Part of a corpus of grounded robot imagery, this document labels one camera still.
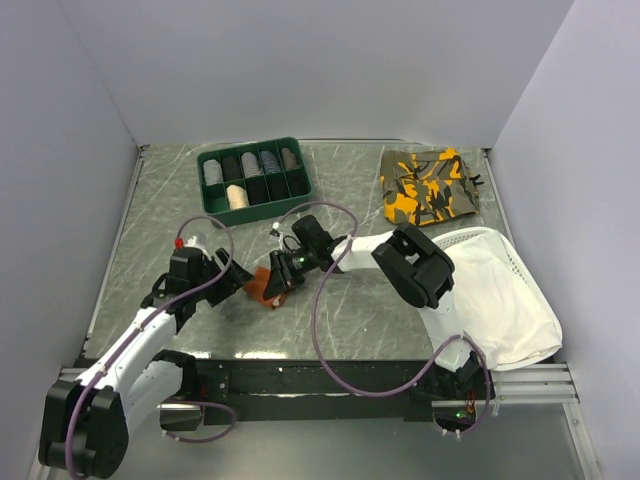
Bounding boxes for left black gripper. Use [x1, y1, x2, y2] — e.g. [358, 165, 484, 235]
[190, 248, 254, 306]

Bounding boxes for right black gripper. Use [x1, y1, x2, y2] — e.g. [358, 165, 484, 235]
[264, 247, 319, 300]

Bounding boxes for orange underwear beige waistband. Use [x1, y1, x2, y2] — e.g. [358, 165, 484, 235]
[243, 266, 287, 309]

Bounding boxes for green divided organizer tray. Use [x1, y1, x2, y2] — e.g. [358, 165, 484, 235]
[197, 137, 313, 226]

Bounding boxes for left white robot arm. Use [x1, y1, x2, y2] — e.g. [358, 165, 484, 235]
[38, 247, 254, 479]

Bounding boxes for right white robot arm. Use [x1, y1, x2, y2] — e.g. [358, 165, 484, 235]
[260, 215, 481, 399]

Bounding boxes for beige rolled underwear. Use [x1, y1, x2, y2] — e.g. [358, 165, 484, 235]
[226, 184, 250, 210]

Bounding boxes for grey striped rolled sock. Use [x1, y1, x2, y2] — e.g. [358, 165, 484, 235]
[202, 160, 224, 186]

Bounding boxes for dark grey rolled sock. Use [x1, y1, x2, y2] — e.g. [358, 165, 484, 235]
[221, 156, 243, 182]

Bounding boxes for white grey rolled sock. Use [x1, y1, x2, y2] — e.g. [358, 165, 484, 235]
[241, 152, 262, 178]

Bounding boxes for blue striped rolled sock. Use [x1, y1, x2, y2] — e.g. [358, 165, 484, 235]
[259, 150, 281, 175]

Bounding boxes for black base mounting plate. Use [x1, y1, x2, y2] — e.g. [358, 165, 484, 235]
[185, 357, 495, 430]

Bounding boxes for brown rolled sock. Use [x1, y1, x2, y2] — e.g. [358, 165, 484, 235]
[280, 147, 301, 170]

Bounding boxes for camouflage orange shorts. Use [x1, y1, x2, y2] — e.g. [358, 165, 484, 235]
[379, 147, 483, 227]

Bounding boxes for white laundry basket with cloth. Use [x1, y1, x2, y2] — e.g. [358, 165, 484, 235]
[421, 227, 563, 371]

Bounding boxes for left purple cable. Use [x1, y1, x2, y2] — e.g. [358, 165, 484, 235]
[64, 215, 236, 476]

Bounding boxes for purple cable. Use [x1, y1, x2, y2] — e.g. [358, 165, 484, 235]
[272, 202, 494, 437]
[64, 215, 236, 476]

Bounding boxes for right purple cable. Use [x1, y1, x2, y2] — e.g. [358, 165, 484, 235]
[272, 202, 494, 437]

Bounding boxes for aluminium rail frame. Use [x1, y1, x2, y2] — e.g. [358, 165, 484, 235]
[492, 363, 579, 405]

